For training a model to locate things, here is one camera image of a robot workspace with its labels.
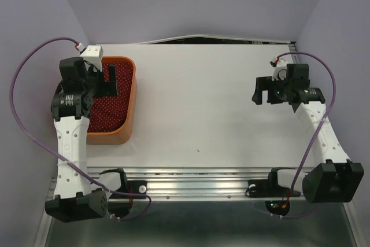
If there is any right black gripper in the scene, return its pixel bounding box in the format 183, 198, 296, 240
250, 74, 292, 105

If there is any red polka dot skirt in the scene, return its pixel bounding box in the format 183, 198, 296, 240
88, 57, 134, 133

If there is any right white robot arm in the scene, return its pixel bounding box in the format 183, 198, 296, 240
251, 62, 364, 203

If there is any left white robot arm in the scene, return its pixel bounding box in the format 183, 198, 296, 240
45, 57, 137, 223

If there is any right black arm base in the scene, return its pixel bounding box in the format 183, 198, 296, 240
245, 168, 301, 198

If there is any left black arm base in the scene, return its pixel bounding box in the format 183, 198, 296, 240
100, 168, 147, 201

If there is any orange plastic bin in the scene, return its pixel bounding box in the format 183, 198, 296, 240
87, 56, 137, 145

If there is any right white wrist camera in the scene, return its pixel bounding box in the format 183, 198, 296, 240
272, 60, 287, 81

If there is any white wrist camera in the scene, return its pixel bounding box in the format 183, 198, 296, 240
80, 45, 103, 71
272, 60, 287, 81

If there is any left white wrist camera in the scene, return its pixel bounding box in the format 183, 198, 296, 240
80, 45, 103, 71

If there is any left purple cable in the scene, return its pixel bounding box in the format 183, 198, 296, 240
10, 36, 152, 222

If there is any aluminium mounting rail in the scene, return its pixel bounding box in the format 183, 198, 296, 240
49, 167, 355, 201

